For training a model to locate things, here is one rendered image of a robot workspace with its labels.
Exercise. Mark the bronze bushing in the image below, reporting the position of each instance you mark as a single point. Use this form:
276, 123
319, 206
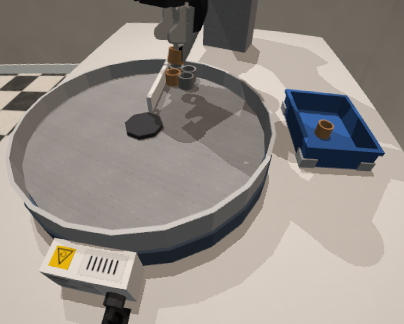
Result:
174, 56
323, 131
172, 77

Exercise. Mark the grey metal bushing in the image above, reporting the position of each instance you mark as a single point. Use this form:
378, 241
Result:
175, 66
191, 69
186, 83

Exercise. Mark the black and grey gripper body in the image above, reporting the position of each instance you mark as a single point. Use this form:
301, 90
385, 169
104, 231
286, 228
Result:
164, 3

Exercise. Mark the grey round turntable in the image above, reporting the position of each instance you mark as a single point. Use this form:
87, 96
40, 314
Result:
91, 152

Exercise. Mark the blue open-top crate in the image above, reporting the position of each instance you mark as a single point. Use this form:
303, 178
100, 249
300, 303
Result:
350, 130

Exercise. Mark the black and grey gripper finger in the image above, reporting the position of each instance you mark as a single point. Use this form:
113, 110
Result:
168, 21
189, 22

